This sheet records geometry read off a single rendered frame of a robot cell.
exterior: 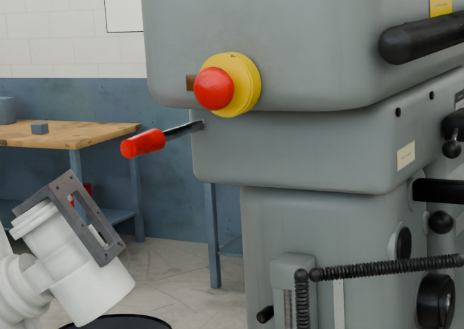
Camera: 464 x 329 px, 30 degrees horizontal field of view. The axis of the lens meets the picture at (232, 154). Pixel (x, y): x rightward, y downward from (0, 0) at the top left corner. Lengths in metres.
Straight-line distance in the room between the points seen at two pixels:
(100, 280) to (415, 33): 0.36
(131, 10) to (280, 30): 5.52
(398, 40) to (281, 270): 0.30
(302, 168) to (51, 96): 5.98
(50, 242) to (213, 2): 0.27
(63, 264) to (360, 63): 0.32
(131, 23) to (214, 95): 5.54
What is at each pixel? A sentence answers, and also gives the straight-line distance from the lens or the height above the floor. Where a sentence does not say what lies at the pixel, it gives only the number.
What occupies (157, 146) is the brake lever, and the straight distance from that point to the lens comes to 0.88.
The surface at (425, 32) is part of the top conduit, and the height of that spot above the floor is 1.80.
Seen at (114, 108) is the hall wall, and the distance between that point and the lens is 6.49.
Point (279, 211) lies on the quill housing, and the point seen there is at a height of 1.60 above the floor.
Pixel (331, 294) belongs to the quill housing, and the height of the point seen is 1.50.
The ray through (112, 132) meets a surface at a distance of 6.01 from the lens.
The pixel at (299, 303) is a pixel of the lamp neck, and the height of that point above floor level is 1.56.
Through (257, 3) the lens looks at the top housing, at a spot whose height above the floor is 1.83.
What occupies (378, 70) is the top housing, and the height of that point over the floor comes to 1.77.
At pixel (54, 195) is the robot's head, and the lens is 0.76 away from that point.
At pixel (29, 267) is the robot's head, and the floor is 1.61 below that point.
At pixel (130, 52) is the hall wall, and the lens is 6.35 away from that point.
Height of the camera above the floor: 1.86
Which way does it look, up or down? 11 degrees down
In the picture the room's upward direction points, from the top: 3 degrees counter-clockwise
